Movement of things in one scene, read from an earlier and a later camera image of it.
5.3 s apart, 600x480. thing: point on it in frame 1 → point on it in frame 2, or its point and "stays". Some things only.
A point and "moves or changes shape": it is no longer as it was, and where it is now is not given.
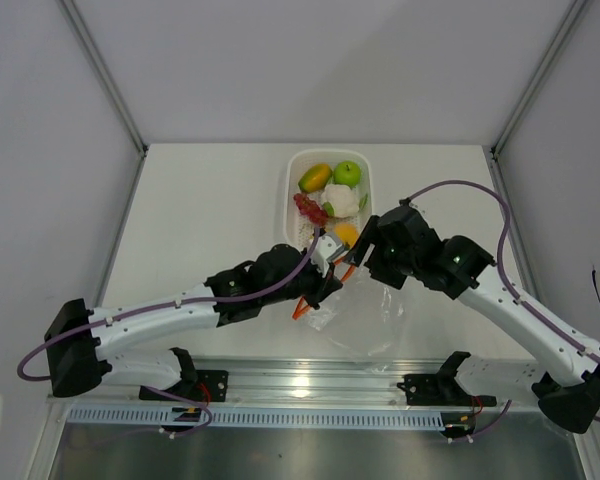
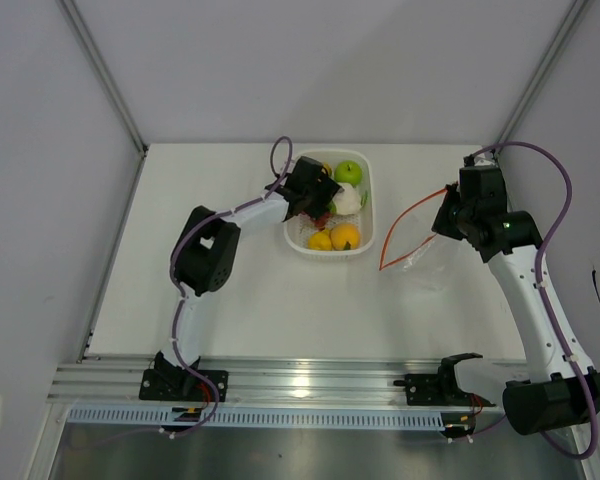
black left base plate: (209, 385) stays
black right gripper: (376, 269) → (441, 224)
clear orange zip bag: (364, 320) moves or changes shape
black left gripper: (323, 287) → (327, 189)
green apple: (347, 172) stays
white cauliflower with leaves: (340, 201) stays
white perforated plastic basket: (329, 190) stays
